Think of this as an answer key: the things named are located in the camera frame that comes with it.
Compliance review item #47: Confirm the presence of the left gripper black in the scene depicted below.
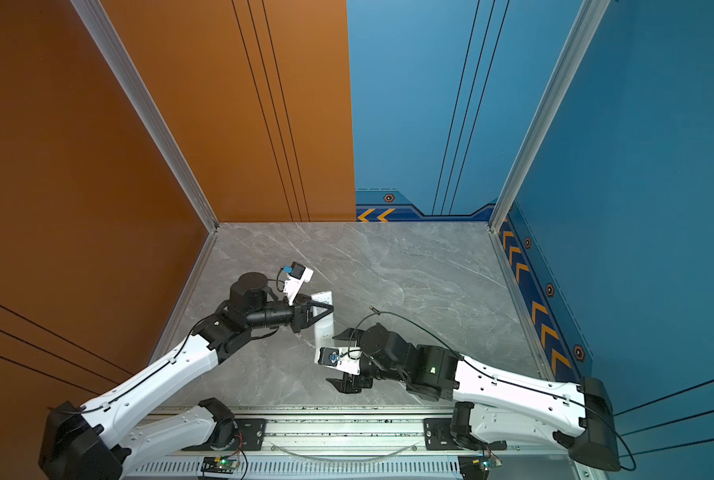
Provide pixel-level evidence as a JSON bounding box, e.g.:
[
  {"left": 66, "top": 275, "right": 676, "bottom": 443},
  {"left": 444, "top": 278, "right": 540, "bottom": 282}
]
[{"left": 246, "top": 293, "right": 334, "bottom": 334}]

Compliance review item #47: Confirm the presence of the white remote control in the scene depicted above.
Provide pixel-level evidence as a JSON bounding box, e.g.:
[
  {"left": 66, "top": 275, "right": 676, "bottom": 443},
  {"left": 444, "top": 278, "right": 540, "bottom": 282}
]
[{"left": 312, "top": 291, "right": 335, "bottom": 353}]

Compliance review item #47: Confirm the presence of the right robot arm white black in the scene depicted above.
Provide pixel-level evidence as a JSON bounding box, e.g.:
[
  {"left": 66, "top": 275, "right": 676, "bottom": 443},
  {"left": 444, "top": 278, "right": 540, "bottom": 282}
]
[{"left": 315, "top": 324, "right": 622, "bottom": 472}]

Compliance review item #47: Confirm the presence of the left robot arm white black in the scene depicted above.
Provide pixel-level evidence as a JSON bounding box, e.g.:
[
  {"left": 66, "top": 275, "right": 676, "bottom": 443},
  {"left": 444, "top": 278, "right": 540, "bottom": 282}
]
[{"left": 38, "top": 272, "right": 334, "bottom": 479}]

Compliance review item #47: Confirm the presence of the left circuit board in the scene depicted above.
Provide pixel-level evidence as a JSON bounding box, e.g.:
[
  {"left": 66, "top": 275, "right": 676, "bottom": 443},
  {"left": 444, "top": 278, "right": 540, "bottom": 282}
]
[{"left": 199, "top": 456, "right": 244, "bottom": 479}]

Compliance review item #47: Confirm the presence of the circuit board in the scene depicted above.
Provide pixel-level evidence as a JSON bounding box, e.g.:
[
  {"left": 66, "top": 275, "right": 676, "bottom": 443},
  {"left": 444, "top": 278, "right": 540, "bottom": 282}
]
[
  {"left": 199, "top": 456, "right": 244, "bottom": 479},
  {"left": 458, "top": 456, "right": 503, "bottom": 480}
]

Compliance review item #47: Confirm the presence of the right circuit board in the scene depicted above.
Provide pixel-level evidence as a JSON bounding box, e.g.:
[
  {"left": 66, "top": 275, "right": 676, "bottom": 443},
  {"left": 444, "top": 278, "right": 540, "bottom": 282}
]
[{"left": 458, "top": 456, "right": 503, "bottom": 480}]

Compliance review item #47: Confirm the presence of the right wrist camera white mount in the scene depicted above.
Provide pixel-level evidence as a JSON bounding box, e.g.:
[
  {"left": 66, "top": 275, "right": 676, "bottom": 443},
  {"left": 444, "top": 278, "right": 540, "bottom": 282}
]
[{"left": 315, "top": 347, "right": 362, "bottom": 375}]

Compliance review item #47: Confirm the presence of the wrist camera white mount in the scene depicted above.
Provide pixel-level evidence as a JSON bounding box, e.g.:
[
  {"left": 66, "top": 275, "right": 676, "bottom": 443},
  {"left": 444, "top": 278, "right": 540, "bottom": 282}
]
[
  {"left": 315, "top": 347, "right": 362, "bottom": 375},
  {"left": 282, "top": 262, "right": 314, "bottom": 306}
]

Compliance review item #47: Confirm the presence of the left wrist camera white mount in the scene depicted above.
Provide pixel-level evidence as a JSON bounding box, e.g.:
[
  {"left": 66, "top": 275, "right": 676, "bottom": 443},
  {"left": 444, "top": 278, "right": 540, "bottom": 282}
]
[{"left": 282, "top": 262, "right": 314, "bottom": 306}]

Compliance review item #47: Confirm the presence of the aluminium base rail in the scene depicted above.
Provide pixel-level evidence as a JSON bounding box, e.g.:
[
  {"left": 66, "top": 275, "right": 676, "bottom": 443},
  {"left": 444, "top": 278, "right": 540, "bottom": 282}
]
[{"left": 92, "top": 410, "right": 598, "bottom": 460}]

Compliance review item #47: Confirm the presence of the white slotted cable duct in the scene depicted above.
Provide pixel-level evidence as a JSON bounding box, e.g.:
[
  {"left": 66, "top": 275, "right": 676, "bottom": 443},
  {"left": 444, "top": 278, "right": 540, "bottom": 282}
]
[{"left": 127, "top": 455, "right": 462, "bottom": 479}]

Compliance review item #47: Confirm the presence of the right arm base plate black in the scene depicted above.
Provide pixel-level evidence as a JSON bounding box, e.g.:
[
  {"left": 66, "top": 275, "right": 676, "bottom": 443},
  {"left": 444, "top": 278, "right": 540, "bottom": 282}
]
[{"left": 423, "top": 418, "right": 507, "bottom": 452}]

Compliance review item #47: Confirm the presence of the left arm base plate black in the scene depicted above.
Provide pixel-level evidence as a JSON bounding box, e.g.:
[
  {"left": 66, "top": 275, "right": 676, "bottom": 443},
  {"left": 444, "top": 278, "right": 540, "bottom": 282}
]
[{"left": 183, "top": 418, "right": 267, "bottom": 453}]

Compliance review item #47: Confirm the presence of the left aluminium corner post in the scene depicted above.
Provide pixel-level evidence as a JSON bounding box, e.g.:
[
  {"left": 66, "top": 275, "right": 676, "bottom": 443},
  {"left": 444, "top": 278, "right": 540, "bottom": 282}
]
[{"left": 71, "top": 0, "right": 220, "bottom": 234}]

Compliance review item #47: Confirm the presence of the aluminium corner post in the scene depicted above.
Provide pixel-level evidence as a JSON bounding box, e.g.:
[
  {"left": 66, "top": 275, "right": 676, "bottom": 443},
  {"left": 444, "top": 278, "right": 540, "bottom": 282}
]
[
  {"left": 489, "top": 0, "right": 611, "bottom": 234},
  {"left": 71, "top": 0, "right": 220, "bottom": 234}
]

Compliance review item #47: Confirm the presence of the right aluminium corner post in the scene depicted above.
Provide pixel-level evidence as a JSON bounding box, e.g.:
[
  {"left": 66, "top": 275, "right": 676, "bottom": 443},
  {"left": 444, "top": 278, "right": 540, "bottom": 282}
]
[{"left": 489, "top": 0, "right": 611, "bottom": 234}]

